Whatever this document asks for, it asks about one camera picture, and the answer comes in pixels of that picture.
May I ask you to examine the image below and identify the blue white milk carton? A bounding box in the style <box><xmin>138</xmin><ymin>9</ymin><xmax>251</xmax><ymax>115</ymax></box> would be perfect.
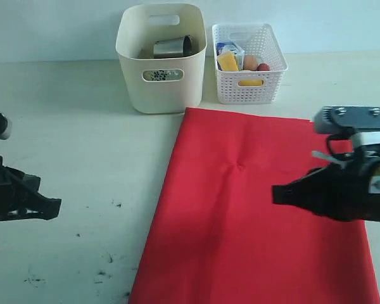
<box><xmin>216</xmin><ymin>41</ymin><xmax>244</xmax><ymax>72</ymax></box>

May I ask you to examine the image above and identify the cream plastic storage bin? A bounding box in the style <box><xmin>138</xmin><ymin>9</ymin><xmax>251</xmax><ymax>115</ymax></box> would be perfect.
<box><xmin>115</xmin><ymin>3</ymin><xmax>207</xmax><ymax>114</ymax></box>

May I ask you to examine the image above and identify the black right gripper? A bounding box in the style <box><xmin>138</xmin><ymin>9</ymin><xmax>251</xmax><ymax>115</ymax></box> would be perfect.
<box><xmin>272</xmin><ymin>152</ymin><xmax>380</xmax><ymax>222</ymax></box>

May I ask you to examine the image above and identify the red scalloped table cloth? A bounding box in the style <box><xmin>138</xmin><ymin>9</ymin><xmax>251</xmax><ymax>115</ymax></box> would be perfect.
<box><xmin>129</xmin><ymin>108</ymin><xmax>380</xmax><ymax>303</ymax></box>

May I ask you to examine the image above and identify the orange red sausage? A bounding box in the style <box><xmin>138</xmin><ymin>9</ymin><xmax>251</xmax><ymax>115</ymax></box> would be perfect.
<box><xmin>257</xmin><ymin>63</ymin><xmax>270</xmax><ymax>71</ymax></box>

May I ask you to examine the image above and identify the pale green ceramic bowl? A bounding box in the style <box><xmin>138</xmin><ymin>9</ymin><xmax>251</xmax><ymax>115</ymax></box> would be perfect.
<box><xmin>142</xmin><ymin>69</ymin><xmax>184</xmax><ymax>82</ymax></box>

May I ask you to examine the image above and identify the white perforated plastic basket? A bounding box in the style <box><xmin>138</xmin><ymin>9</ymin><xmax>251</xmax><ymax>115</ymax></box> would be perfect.
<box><xmin>212</xmin><ymin>23</ymin><xmax>288</xmax><ymax>105</ymax></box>

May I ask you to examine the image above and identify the stainless steel cup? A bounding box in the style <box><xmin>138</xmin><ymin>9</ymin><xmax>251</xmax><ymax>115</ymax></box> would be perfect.
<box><xmin>153</xmin><ymin>35</ymin><xmax>198</xmax><ymax>59</ymax></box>

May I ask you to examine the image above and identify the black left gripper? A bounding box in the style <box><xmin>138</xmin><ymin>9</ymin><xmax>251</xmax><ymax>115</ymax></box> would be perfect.
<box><xmin>0</xmin><ymin>156</ymin><xmax>61</xmax><ymax>222</ymax></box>

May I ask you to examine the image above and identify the yellow cheese wedge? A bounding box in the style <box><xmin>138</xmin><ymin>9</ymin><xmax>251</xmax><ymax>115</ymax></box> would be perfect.
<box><xmin>217</xmin><ymin>51</ymin><xmax>239</xmax><ymax>72</ymax></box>

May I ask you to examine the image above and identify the brown egg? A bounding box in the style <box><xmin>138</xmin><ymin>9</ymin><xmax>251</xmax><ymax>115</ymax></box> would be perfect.
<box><xmin>243</xmin><ymin>54</ymin><xmax>259</xmax><ymax>71</ymax></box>

